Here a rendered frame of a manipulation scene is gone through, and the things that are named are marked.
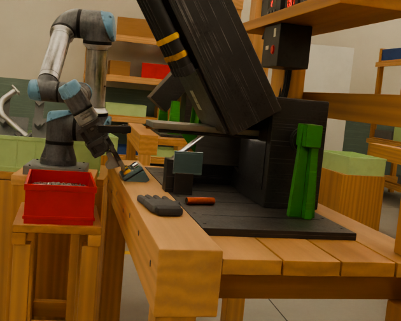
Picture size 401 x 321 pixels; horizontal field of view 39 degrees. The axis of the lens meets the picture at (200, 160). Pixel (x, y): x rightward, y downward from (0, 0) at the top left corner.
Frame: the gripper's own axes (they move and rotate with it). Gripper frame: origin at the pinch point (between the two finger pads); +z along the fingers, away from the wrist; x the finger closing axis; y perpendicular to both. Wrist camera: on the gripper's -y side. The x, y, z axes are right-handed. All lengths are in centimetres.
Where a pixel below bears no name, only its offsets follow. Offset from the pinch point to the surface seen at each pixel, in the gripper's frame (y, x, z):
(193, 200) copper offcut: -11.8, 40.2, 12.2
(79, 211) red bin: 18.7, 29.0, -0.6
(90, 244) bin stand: 21.0, 30.9, 9.6
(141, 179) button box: -3.0, 2.2, 6.4
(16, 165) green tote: 42, -78, -14
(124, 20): -118, -660, -75
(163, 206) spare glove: -3, 55, 5
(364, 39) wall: -462, -694, 141
